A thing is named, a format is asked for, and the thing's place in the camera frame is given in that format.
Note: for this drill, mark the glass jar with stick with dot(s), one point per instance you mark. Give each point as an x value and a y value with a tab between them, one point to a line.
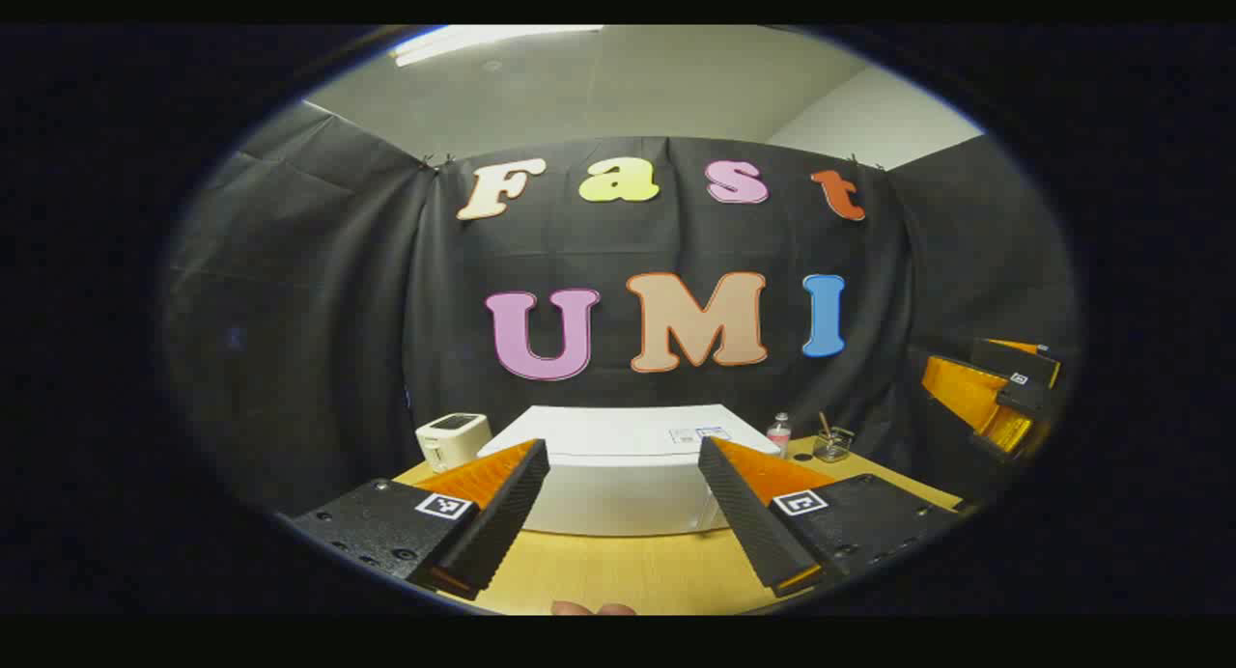
832	446

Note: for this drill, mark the ceiling light panel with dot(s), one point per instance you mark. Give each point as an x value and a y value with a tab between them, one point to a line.
483	41

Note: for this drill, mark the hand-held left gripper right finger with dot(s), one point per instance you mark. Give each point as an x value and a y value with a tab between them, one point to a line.
744	514

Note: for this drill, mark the white microwave oven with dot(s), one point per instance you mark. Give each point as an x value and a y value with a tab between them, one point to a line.
628	427

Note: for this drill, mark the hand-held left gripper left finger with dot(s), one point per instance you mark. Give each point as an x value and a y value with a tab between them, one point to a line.
502	514

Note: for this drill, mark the white toaster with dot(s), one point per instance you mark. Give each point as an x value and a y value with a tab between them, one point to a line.
452	441

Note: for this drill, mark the black backdrop cloth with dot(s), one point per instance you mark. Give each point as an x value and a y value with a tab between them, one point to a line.
319	292

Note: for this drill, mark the small pink label bottle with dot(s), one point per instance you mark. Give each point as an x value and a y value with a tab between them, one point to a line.
779	436

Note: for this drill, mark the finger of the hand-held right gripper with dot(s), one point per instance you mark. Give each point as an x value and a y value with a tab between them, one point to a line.
966	393
1019	359

